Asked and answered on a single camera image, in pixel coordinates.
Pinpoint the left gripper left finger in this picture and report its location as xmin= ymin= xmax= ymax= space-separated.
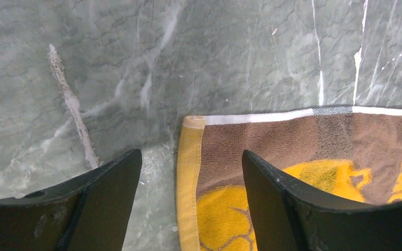
xmin=0 ymin=149 xmax=142 ymax=250

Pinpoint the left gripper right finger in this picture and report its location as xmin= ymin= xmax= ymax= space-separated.
xmin=242 ymin=150 xmax=402 ymax=250

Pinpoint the brown yellow cloth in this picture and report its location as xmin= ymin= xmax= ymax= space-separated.
xmin=176 ymin=106 xmax=402 ymax=250

